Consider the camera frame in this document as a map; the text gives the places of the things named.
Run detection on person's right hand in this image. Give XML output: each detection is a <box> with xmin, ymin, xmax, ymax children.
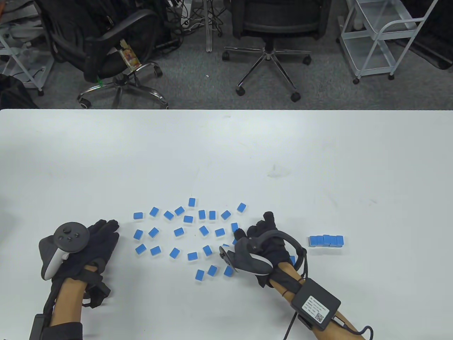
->
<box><xmin>234</xmin><ymin>212</ymin><xmax>296</xmax><ymax>270</ymax></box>

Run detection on person's left hand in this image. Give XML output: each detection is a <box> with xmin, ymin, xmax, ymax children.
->
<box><xmin>53</xmin><ymin>220</ymin><xmax>120</xmax><ymax>283</ymax></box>

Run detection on blue mahjong tile wall row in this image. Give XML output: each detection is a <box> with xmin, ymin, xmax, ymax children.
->
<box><xmin>309</xmin><ymin>234</ymin><xmax>344</xmax><ymax>248</ymax></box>

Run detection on blue mahjong tiles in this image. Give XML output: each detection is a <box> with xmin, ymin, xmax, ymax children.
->
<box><xmin>133</xmin><ymin>198</ymin><xmax>296</xmax><ymax>282</ymax></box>

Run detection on plain black forearm box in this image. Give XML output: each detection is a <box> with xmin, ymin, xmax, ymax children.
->
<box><xmin>29</xmin><ymin>314</ymin><xmax>45</xmax><ymax>340</ymax></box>

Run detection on person's right forearm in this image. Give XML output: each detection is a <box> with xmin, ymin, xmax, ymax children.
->
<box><xmin>269</xmin><ymin>264</ymin><xmax>365</xmax><ymax>340</ymax></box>

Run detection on person's left forearm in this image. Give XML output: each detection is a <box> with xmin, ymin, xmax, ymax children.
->
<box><xmin>50</xmin><ymin>278</ymin><xmax>85</xmax><ymax>328</ymax></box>

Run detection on black box with white label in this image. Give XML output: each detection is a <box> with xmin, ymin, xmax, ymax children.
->
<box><xmin>291</xmin><ymin>278</ymin><xmax>342</xmax><ymax>332</ymax></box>

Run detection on black bag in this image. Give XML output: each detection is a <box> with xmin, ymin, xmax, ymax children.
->
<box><xmin>0</xmin><ymin>74</ymin><xmax>39</xmax><ymax>109</ymax></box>

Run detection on white metal rack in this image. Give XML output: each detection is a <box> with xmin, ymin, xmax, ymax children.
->
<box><xmin>0</xmin><ymin>21</ymin><xmax>54</xmax><ymax>97</ymax></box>

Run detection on colourful snack packet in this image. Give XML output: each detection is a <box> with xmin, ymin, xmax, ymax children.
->
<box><xmin>119</xmin><ymin>39</ymin><xmax>143</xmax><ymax>70</ymax></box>

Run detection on black chair with chrome base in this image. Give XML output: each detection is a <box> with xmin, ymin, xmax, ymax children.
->
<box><xmin>35</xmin><ymin>0</ymin><xmax>170</xmax><ymax>109</ymax></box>

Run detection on white metal cart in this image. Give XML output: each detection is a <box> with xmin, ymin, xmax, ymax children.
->
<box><xmin>338</xmin><ymin>0</ymin><xmax>439</xmax><ymax>85</ymax></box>

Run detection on black mesh office chair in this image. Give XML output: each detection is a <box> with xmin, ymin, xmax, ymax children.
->
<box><xmin>222</xmin><ymin>0</ymin><xmax>333</xmax><ymax>102</ymax></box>

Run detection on grey crumpled cloth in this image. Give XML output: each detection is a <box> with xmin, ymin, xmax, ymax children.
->
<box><xmin>0</xmin><ymin>11</ymin><xmax>45</xmax><ymax>39</ymax></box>

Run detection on black flat case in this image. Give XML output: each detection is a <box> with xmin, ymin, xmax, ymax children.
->
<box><xmin>400</xmin><ymin>0</ymin><xmax>453</xmax><ymax>70</ymax></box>

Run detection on black trailing cable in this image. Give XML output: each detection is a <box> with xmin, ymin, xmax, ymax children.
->
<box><xmin>283</xmin><ymin>312</ymin><xmax>298</xmax><ymax>340</ymax></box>

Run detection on black cable with silver plug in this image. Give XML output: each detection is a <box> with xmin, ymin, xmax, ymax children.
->
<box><xmin>333</xmin><ymin>317</ymin><xmax>375</xmax><ymax>340</ymax></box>

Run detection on white desk leg post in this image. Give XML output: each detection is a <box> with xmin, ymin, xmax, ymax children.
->
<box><xmin>205</xmin><ymin>0</ymin><xmax>216</xmax><ymax>53</ymax></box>

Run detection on tangle of black cables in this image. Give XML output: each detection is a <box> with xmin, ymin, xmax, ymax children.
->
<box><xmin>165</xmin><ymin>0</ymin><xmax>227</xmax><ymax>36</ymax></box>

